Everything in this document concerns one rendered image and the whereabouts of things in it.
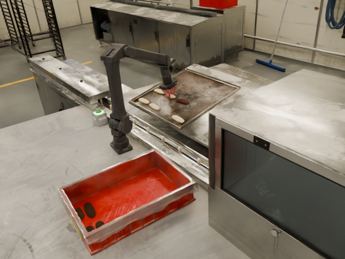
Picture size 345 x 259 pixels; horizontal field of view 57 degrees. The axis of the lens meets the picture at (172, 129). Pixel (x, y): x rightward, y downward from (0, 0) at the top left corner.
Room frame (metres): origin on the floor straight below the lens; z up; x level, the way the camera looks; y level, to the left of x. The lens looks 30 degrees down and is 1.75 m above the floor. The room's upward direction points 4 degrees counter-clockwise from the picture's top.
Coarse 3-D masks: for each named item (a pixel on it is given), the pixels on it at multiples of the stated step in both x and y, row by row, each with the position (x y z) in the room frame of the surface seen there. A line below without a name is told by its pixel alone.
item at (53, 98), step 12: (72, 60) 3.14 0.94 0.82; (36, 72) 2.84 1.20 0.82; (84, 72) 2.74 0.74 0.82; (96, 72) 2.72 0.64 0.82; (36, 84) 2.92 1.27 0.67; (48, 84) 2.61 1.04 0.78; (48, 96) 2.70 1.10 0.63; (60, 96) 2.42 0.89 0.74; (48, 108) 2.79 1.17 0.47; (60, 108) 2.50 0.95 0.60
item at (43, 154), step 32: (32, 128) 1.75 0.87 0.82; (64, 128) 1.72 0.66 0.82; (96, 128) 1.69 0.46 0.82; (0, 160) 1.42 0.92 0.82; (32, 160) 1.40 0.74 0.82; (64, 160) 1.38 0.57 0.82; (96, 160) 1.35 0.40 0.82; (0, 192) 1.15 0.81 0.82; (32, 192) 1.14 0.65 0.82; (0, 224) 0.95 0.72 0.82; (32, 224) 0.94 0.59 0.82; (64, 224) 0.93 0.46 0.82; (160, 224) 0.89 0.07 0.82; (192, 224) 0.88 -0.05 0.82; (0, 256) 0.79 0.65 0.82; (32, 256) 0.78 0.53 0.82; (64, 256) 0.77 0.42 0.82; (96, 256) 0.76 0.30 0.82; (128, 256) 0.75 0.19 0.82; (160, 256) 0.74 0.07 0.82; (192, 256) 0.73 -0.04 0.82; (224, 256) 0.72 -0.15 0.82
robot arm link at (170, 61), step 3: (168, 60) 1.80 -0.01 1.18; (171, 60) 1.87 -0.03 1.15; (174, 60) 1.89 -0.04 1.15; (168, 63) 1.80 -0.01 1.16; (171, 63) 1.86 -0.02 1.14; (174, 63) 1.88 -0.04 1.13; (177, 63) 1.89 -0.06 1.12; (162, 66) 1.82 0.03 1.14; (165, 66) 1.80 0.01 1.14; (168, 66) 1.80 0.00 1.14; (171, 66) 1.85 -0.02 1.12; (174, 66) 1.86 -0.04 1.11; (177, 66) 1.90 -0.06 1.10; (171, 69) 1.86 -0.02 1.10
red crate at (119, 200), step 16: (144, 176) 1.19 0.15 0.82; (160, 176) 1.18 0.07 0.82; (112, 192) 1.09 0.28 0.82; (128, 192) 1.09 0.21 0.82; (144, 192) 1.08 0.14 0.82; (160, 192) 1.07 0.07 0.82; (96, 208) 1.00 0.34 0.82; (112, 208) 0.99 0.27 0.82; (128, 208) 0.99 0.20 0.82; (176, 208) 0.96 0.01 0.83; (144, 224) 0.88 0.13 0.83; (112, 240) 0.81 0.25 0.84
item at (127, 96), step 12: (228, 72) 2.47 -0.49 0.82; (240, 72) 2.45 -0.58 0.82; (156, 84) 2.33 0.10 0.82; (264, 84) 2.18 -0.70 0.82; (132, 96) 2.14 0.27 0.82; (132, 108) 1.93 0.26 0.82; (132, 120) 1.76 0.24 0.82; (144, 120) 1.75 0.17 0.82; (156, 120) 1.74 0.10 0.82; (168, 132) 1.59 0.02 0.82; (192, 144) 1.44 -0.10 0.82
